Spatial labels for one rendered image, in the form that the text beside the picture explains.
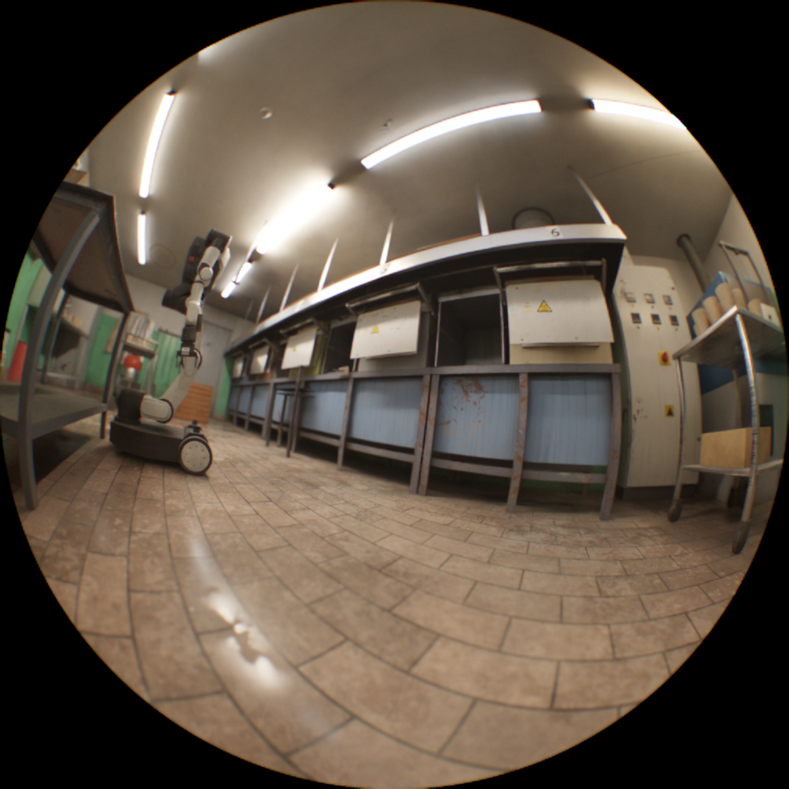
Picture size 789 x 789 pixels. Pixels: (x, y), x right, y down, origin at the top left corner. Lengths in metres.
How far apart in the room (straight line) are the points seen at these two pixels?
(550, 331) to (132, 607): 1.75
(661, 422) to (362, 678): 2.15
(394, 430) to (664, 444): 2.16
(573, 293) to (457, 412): 1.04
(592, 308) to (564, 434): 0.72
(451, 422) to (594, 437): 0.91
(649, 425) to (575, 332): 1.05
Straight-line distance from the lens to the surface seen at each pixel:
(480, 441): 1.46
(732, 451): 1.44
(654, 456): 2.13
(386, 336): 1.75
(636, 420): 2.05
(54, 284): 0.88
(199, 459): 1.37
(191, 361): 1.53
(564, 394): 1.46
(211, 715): 0.44
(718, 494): 2.40
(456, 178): 2.35
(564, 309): 1.45
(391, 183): 2.42
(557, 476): 1.43
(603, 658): 0.61
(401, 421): 1.70
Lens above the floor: 0.40
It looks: 9 degrees up
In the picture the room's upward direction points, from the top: 7 degrees clockwise
